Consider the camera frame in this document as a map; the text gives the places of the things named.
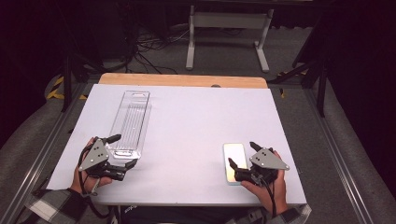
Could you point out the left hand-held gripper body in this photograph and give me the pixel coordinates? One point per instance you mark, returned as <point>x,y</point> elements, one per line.
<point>95,155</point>

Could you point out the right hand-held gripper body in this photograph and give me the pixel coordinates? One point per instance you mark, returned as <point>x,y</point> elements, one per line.
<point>267,160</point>

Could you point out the iridescent phone case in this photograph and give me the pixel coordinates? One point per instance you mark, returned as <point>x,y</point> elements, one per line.
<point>235,152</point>

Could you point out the clear plastic tray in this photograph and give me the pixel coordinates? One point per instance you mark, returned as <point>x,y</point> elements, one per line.
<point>132,121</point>

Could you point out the person's left hand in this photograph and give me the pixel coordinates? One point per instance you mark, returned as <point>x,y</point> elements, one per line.
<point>77,180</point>

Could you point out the white board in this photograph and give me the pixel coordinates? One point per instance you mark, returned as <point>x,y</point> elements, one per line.
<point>186,124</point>

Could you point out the person's dark lap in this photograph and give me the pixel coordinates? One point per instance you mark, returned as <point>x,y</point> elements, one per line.
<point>186,215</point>

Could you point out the black stand legs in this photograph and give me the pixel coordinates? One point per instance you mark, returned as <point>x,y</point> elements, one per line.
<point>70,77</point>
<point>320,81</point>

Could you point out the yellow black floor tape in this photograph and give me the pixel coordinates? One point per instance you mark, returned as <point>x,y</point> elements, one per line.
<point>56,90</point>

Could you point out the wooden table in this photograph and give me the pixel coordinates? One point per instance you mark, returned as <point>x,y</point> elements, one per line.
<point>180,80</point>

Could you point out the white metal stand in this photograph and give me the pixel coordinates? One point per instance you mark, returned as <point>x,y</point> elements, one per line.
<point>229,20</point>

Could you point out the aluminium floor rail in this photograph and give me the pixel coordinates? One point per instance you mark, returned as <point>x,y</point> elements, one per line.
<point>34,168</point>
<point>345,161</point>

